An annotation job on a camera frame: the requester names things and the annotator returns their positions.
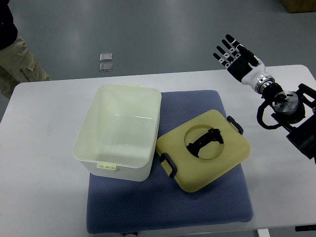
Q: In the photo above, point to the blue padded mat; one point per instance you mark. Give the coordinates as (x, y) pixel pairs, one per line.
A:
(121, 206)

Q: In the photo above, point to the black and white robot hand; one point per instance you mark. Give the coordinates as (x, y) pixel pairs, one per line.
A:
(243, 65)

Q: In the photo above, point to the white storage box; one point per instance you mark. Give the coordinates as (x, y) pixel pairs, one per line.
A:
(118, 136)

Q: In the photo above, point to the person in khaki trousers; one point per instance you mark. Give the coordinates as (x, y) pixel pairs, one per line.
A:
(17, 63)

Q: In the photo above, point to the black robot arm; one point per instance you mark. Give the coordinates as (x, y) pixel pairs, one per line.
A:
(295, 111)

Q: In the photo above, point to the silver floor plate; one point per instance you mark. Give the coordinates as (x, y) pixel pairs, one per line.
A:
(106, 67)
(106, 57)

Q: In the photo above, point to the black bracket under table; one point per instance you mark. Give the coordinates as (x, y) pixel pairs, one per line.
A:
(305, 228)

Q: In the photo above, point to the upper silver floor plate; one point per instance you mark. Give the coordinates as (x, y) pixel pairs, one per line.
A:
(106, 57)

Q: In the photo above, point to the yellow box lid with handle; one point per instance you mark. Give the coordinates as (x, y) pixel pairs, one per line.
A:
(202, 149)

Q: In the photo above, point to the brown cardboard box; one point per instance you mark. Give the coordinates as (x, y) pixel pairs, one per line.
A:
(299, 6)

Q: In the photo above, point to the lower silver floor plate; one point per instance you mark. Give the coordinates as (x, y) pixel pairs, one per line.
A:
(106, 67)

